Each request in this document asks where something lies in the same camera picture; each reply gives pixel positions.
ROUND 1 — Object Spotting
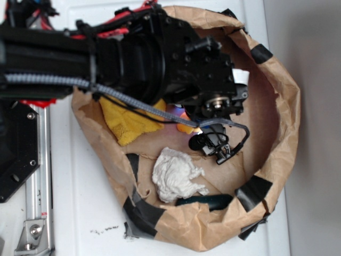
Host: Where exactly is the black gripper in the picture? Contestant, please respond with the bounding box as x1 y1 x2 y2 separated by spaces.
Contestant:
149 9 248 119

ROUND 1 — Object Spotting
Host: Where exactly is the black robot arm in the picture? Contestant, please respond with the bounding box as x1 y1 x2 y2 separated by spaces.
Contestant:
1 1 248 118

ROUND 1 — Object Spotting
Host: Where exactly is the brown paper bag bin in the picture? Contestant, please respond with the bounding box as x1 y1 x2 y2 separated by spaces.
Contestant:
72 6 301 252

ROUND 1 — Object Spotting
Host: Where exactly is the crumpled white paper towel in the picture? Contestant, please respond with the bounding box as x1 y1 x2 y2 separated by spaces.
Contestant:
152 147 209 203

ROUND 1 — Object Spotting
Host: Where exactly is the grey braided cable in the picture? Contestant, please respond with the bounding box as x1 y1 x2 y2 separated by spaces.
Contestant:
3 73 250 156

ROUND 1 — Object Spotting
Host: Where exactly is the dark green oblong object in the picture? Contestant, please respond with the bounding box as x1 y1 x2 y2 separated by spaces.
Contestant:
175 194 233 211

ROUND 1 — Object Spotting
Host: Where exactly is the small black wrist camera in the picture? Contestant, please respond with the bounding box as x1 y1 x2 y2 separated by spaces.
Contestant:
189 124 232 165

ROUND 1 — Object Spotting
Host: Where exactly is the yellow microfiber cloth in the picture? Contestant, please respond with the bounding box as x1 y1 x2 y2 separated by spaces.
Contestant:
99 97 165 146

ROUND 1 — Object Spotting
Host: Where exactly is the aluminium extrusion rail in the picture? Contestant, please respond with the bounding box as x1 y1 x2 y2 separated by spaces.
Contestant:
26 105 55 255

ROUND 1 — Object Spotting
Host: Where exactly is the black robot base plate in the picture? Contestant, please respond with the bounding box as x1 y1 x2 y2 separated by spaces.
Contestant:
1 100 38 203

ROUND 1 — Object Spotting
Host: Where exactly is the yellow rubber duck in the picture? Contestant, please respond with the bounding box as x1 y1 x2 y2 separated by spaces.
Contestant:
176 112 202 134

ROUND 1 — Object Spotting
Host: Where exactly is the metal corner bracket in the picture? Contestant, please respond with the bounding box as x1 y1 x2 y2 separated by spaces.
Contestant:
14 219 51 255

